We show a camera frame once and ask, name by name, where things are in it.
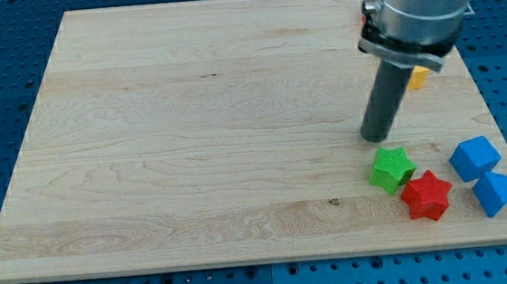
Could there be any blue cube block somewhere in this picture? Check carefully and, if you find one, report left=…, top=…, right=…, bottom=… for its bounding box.
left=449, top=136, right=502, bottom=182

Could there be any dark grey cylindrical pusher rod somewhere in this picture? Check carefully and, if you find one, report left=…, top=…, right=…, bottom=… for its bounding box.
left=360, top=60, right=414, bottom=143

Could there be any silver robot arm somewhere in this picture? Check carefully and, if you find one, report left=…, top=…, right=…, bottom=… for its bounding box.
left=358, top=0, right=470, bottom=75

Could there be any red star block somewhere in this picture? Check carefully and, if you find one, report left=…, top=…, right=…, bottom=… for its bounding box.
left=401, top=170, right=453, bottom=221

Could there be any yellow block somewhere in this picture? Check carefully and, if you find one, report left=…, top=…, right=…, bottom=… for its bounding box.
left=407, top=65, right=430, bottom=90

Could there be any light wooden board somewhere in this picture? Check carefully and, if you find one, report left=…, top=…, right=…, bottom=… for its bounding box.
left=0, top=0, right=507, bottom=284

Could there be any blue triangular prism block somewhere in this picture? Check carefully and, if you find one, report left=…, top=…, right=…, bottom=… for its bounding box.
left=473, top=171, right=507, bottom=218

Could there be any green star block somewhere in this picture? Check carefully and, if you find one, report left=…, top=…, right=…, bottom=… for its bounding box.
left=369, top=147, right=417, bottom=195

